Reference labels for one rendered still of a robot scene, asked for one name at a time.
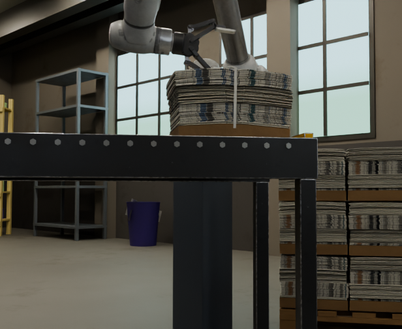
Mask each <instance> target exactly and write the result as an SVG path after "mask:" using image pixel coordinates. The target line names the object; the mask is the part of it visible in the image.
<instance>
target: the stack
mask: <svg viewBox="0 0 402 329"><path fill-rule="evenodd" d="M316 186H317V191H361V190H402V147H397V148H355V149H348V150H347V152H345V151H344V150H343V149H318V179H316ZM279 189H280V191H295V179H279ZM279 217H280V222H279V224H280V226H279V228H280V229H279V230H280V231H279V233H280V234H279V235H280V237H279V239H280V243H285V244H295V200H280V203H279ZM347 243H348V250H349V245H382V246H402V200H349V201H346V200H317V244H340V245H346V244H347ZM279 275H280V276H279V279H280V281H281V298H296V261H295V254H281V257H280V268H279ZM347 298H349V301H350V300H361V301H381V302H402V257H383V256H357V255H349V254H347V255H317V299H323V300H347ZM337 315H338V316H337ZM348 316H352V317H348ZM377 317H382V318H377ZM279 319H280V320H279V323H280V329H296V308H287V307H280V310H279ZM317 325H325V326H317V329H380V328H393V329H402V313H396V312H379V311H350V309H349V307H348V311H340V310H326V309H318V310H317ZM340 326H352V327H340ZM353 327H366V328H353Z"/></svg>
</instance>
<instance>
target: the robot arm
mask: <svg viewBox="0 0 402 329"><path fill-rule="evenodd" d="M160 3H161V0H124V19H123V20H118V21H116V22H113V23H111V25H110V30H109V41H110V44H111V46H112V47H114V48H116V49H118V50H122V51H125V52H130V53H134V54H160V55H170V52H171V53H172V54H176V55H184V56H185V61H184V63H183V64H184V65H186V66H190V69H208V68H221V67H219V64H218V63H217V62H216V61H214V60H212V59H206V58H205V59H202V58H201V57H200V55H199V54H198V49H199V47H198V45H199V42H200V41H199V39H200V38H201V37H203V36H204V35H206V34H208V33H209V32H210V31H212V30H215V31H216V32H220V33H221V38H222V42H223V47H224V52H225V55H226V60H225V61H224V63H223V68H227V67H228V66H232V67H236V68H237V70H239V69H251V70H257V71H267V69H266V68H265V67H264V66H262V65H258V63H257V62H256V60H255V58H254V57H253V56H252V55H251V54H248V52H247V46H246V42H245V36H244V32H243V26H242V22H241V16H240V9H239V5H238V0H213V4H214V8H215V13H216V16H217V21H218V25H217V24H216V23H215V18H212V19H210V20H207V21H204V22H201V23H198V24H195V25H191V24H189V25H188V27H187V29H188V33H179V32H175V33H172V30H171V29H167V28H161V27H155V17H156V15H157V11H158V10H159V7H160ZM207 25H212V26H210V27H208V28H207V29H205V30H204V31H203V32H201V33H199V34H197V35H196V36H194V35H193V34H192V33H191V32H193V31H194V30H195V29H199V28H201V27H205V26H207ZM191 56H193V57H194V58H195V59H196V61H194V63H193V62H191V60H190V59H189V57H191ZM267 72H268V71H267Z"/></svg>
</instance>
